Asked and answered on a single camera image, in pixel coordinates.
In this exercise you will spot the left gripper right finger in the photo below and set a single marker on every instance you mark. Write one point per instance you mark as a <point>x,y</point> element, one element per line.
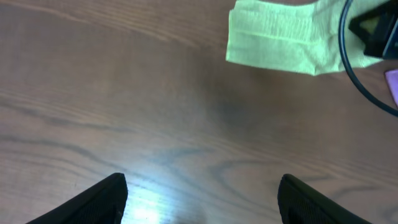
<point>299,203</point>

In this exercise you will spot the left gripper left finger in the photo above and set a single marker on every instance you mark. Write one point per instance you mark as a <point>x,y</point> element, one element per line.
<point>103,203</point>

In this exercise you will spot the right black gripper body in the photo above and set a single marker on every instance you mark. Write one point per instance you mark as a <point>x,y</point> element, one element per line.
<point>377,28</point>

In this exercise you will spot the lime green microfiber cloth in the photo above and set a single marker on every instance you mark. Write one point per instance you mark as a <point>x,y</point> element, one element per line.
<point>302,39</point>

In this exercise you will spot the purple microfiber cloth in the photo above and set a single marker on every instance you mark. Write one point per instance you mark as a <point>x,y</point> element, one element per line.
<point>391,77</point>

